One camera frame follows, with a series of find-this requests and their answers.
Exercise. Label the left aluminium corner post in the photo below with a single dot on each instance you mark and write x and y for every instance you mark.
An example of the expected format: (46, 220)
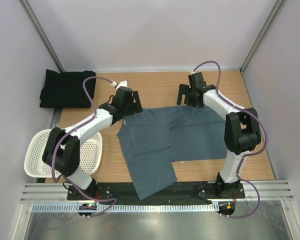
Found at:
(41, 33)

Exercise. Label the folded black t shirt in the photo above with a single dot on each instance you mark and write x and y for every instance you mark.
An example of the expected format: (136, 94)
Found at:
(65, 90)

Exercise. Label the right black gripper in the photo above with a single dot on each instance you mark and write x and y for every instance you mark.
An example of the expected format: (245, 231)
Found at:
(184, 89)

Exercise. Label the aluminium corner post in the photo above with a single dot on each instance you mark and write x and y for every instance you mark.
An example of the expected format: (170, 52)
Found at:
(274, 12)
(41, 33)

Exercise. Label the right aluminium corner post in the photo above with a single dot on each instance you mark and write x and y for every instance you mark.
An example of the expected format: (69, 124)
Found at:
(274, 12)

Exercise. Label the white slotted cable duct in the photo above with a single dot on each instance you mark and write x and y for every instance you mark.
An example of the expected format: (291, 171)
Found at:
(95, 208)

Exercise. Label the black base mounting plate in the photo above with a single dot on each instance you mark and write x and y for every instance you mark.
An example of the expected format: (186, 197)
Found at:
(125, 191)

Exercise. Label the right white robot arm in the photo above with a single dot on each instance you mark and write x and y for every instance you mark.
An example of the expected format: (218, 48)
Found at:
(241, 133)

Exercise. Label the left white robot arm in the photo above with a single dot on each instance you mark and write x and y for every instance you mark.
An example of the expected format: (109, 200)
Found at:
(62, 150)

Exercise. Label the white perforated plastic basket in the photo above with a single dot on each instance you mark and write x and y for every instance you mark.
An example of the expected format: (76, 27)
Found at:
(90, 155)

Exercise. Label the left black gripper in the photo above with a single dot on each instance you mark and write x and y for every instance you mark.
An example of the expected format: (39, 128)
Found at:
(136, 107)

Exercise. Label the blue-grey t shirt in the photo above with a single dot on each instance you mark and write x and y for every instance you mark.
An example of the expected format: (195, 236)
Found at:
(156, 137)

